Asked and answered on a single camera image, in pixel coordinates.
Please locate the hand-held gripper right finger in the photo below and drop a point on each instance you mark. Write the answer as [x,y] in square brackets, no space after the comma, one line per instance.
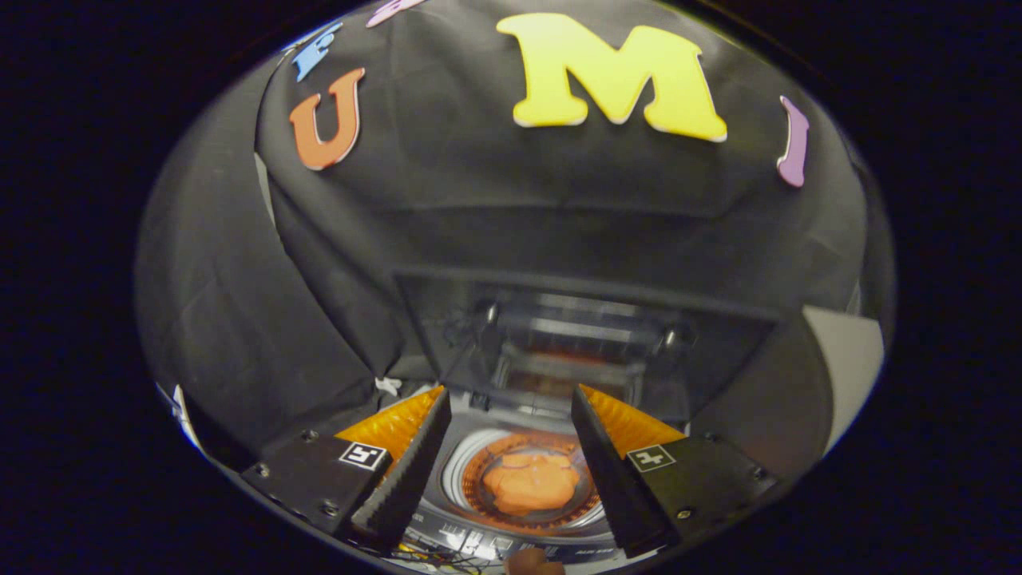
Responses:
[611,479]

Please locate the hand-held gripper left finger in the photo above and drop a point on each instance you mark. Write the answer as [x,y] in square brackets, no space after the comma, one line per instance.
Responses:
[403,479]

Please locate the orange yellow shirt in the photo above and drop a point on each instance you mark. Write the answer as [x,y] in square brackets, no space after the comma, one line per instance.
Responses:
[531,483]

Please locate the grey small cabinet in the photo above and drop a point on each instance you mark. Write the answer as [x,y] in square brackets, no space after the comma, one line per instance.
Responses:
[850,359]

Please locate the black backdrop cloth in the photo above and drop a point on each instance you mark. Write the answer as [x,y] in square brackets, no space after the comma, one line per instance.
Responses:
[479,208]

